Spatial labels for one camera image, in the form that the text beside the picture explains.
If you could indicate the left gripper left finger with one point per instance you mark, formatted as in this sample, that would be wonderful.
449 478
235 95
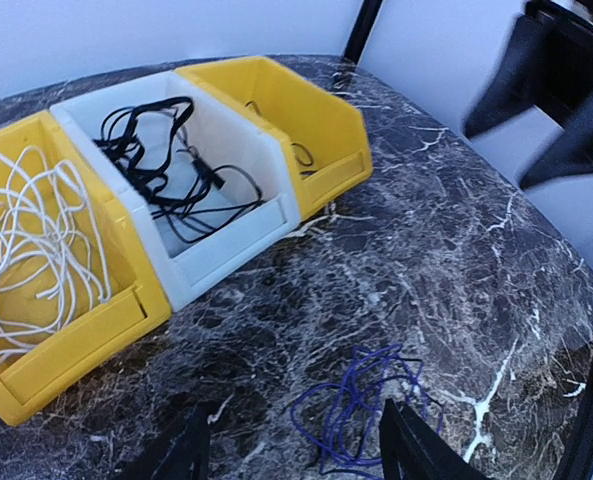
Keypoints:
180 452

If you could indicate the yellow bin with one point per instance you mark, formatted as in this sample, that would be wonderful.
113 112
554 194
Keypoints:
323 137
76 285

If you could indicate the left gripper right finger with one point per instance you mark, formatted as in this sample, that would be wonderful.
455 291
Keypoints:
410 449

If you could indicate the right black frame post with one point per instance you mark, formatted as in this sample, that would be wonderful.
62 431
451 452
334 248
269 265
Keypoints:
361 30

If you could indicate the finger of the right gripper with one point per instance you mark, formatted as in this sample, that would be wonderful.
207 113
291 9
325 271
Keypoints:
570 154
516 84

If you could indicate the white bin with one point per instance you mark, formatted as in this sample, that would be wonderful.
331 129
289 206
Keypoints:
206 189

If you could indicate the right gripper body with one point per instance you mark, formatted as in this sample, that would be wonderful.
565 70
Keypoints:
568 70

